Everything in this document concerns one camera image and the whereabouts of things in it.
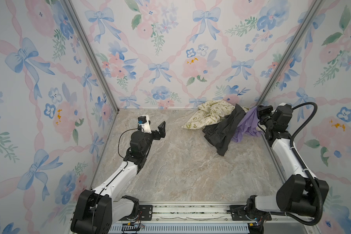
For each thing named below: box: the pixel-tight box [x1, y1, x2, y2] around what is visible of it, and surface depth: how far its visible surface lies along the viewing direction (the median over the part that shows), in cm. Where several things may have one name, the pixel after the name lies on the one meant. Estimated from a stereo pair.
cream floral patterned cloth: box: [181, 99, 251, 130], surface depth 106 cm
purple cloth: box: [232, 106, 263, 143], surface depth 91 cm
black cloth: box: [202, 103, 247, 157], surface depth 95 cm
